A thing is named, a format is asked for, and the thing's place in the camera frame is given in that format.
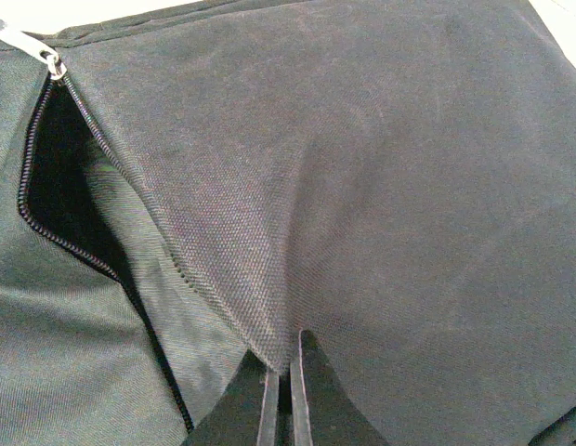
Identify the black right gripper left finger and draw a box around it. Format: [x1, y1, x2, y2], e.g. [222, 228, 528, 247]
[184, 351, 280, 446]

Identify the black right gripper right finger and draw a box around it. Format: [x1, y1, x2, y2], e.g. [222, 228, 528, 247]
[290, 330, 387, 446]

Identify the black student backpack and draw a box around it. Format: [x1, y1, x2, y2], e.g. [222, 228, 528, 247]
[0, 1, 576, 445]

